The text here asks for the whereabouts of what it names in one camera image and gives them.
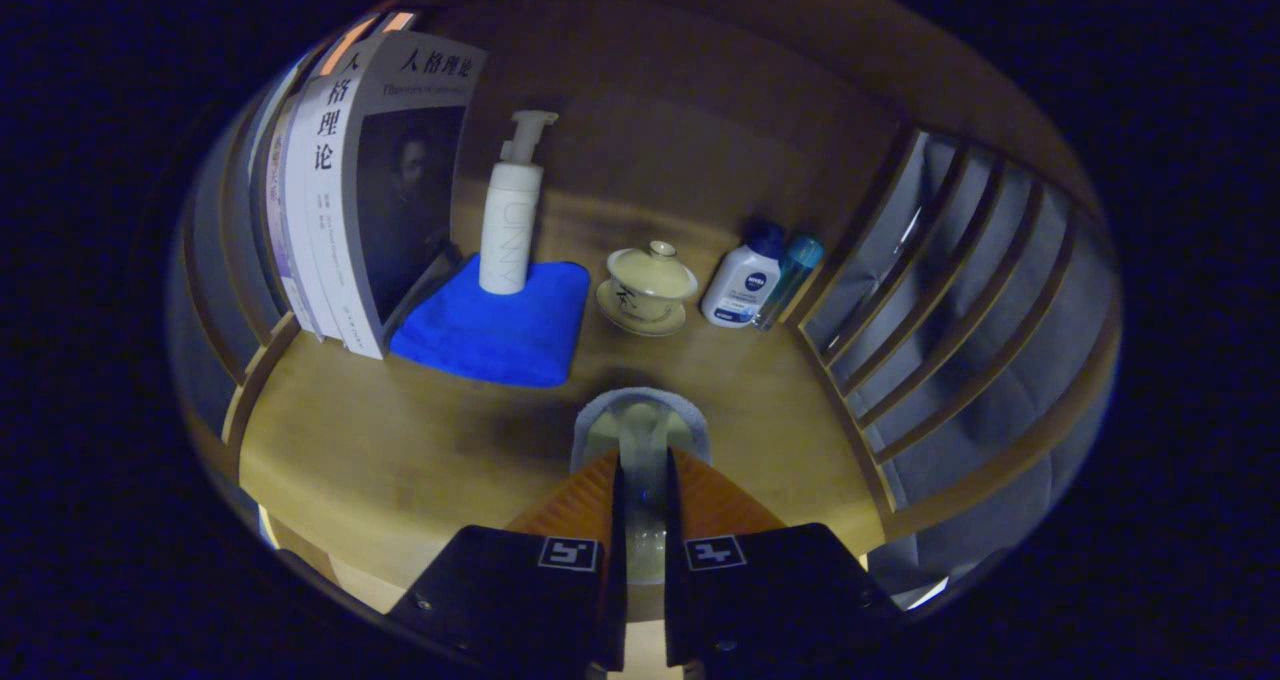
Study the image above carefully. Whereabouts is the teal slim bottle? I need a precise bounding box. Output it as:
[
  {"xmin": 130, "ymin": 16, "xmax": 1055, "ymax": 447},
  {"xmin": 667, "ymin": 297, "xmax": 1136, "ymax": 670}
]
[{"xmin": 752, "ymin": 236, "xmax": 826, "ymax": 333}]

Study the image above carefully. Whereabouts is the pale purple book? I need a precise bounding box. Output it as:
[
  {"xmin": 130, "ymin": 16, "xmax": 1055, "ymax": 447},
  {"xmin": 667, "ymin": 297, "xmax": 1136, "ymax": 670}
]
[{"xmin": 264, "ymin": 100, "xmax": 326, "ymax": 339}]

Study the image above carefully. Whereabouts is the thick white book with portrait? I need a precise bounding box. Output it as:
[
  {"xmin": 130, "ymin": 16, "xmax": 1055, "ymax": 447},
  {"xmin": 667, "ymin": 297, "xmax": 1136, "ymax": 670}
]
[{"xmin": 310, "ymin": 30, "xmax": 489, "ymax": 361}]

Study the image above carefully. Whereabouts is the thin white book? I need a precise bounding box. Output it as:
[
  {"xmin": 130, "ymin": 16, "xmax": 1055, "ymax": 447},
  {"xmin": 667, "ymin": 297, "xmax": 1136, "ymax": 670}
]
[{"xmin": 283, "ymin": 80, "xmax": 346, "ymax": 343}]

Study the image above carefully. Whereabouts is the wooden countertop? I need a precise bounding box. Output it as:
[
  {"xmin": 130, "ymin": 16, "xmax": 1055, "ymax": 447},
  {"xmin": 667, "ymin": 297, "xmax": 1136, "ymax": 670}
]
[{"xmin": 238, "ymin": 190, "xmax": 891, "ymax": 591}]

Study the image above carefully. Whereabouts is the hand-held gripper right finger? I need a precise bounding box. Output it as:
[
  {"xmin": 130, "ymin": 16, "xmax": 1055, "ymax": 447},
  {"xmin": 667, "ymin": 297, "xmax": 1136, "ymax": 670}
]
[{"xmin": 664, "ymin": 447, "xmax": 906, "ymax": 673}]

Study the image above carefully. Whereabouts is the blue folded cloth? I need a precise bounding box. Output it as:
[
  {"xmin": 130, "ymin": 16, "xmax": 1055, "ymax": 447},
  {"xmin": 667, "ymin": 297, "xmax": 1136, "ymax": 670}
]
[{"xmin": 389, "ymin": 253, "xmax": 593, "ymax": 389}]

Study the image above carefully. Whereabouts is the white pump bottle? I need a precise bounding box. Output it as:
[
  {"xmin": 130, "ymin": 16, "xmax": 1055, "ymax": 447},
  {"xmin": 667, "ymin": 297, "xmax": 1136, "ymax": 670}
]
[{"xmin": 478, "ymin": 110, "xmax": 561, "ymax": 296}]

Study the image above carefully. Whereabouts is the wooden cabinet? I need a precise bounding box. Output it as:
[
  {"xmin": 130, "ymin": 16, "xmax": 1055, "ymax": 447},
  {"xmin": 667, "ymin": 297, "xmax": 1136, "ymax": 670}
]
[{"xmin": 170, "ymin": 0, "xmax": 1121, "ymax": 621}]

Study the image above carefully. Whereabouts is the cream lidded tea cup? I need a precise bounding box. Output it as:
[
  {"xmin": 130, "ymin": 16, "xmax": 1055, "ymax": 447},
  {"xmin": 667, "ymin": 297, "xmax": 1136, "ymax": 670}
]
[{"xmin": 596, "ymin": 240, "xmax": 700, "ymax": 338}]

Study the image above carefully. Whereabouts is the white lotion bottle blue cap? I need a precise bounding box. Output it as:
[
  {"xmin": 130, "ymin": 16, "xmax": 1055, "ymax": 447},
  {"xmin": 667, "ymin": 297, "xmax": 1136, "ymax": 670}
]
[{"xmin": 700, "ymin": 222, "xmax": 788, "ymax": 330}]

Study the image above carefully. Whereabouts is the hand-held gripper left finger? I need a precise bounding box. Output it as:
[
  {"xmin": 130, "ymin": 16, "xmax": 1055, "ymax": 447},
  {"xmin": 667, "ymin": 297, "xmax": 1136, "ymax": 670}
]
[{"xmin": 385, "ymin": 447, "xmax": 629, "ymax": 673}]

